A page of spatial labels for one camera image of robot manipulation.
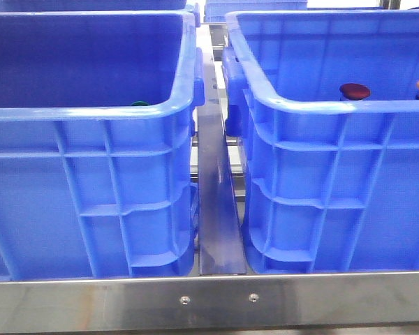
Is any red push button switch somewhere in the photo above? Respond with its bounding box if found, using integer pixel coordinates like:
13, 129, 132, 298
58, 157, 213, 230
339, 83, 371, 101

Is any steel divider bar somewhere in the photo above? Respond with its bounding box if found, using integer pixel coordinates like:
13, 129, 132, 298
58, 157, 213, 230
198, 49, 247, 276

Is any right blue plastic bin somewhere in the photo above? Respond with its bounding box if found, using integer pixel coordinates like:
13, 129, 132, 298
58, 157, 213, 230
223, 10, 419, 274

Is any blue plastic bin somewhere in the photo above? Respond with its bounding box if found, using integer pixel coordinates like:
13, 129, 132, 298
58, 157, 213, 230
223, 10, 419, 274
0, 11, 205, 281

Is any left blue plastic bin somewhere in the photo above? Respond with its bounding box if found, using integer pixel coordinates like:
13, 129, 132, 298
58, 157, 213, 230
0, 11, 205, 281

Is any rear right blue bin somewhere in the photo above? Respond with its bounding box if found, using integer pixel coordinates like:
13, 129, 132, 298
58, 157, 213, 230
204, 0, 307, 23

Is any rear left blue bin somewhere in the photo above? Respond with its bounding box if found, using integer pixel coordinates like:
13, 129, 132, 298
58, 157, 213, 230
0, 0, 200, 27

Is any green push button switch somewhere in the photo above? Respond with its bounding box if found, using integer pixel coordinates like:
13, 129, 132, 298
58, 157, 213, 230
131, 100, 150, 107

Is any steel front rail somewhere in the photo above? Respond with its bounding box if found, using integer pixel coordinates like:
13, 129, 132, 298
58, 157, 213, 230
0, 271, 419, 333

